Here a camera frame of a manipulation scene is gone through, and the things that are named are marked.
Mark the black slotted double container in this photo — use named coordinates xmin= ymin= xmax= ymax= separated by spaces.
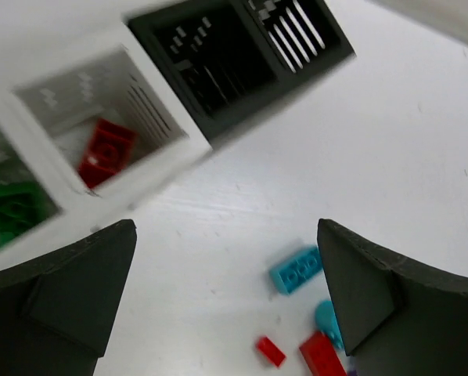
xmin=122 ymin=0 xmax=358 ymax=150

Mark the red round flower lego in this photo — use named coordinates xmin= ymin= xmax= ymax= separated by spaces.
xmin=77 ymin=118 xmax=137 ymax=189

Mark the red long lego brick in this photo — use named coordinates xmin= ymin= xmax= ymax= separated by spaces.
xmin=299 ymin=331 xmax=347 ymax=376

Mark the teal rounded lego brick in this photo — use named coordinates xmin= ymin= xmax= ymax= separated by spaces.
xmin=315 ymin=300 xmax=344 ymax=350

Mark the small red lego piece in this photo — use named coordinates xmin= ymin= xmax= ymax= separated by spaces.
xmin=255 ymin=336 xmax=286 ymax=368

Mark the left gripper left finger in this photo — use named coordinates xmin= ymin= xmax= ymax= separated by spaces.
xmin=0 ymin=219 xmax=136 ymax=375

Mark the teal long lego plate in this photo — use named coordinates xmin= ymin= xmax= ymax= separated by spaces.
xmin=268 ymin=245 xmax=323 ymax=295

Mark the green lego brick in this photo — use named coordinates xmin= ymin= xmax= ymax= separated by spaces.
xmin=0 ymin=181 xmax=59 ymax=248

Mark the white slotted double container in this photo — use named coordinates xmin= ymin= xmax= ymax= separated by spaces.
xmin=0 ymin=23 xmax=211 ymax=270

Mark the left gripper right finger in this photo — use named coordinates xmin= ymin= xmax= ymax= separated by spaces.
xmin=317 ymin=219 xmax=468 ymax=376

